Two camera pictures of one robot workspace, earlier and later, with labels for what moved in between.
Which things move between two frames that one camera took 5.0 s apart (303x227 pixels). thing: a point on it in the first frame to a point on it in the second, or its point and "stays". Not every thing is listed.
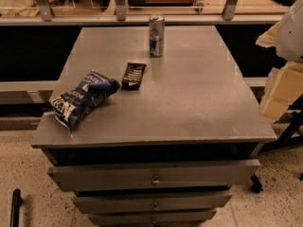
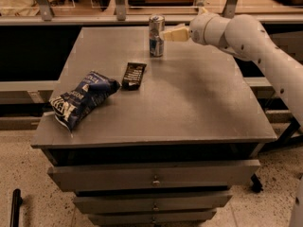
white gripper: (293, 32) to (201, 28)
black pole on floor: (15, 208) stays
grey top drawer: (153, 175) stays
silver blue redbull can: (156, 35) stays
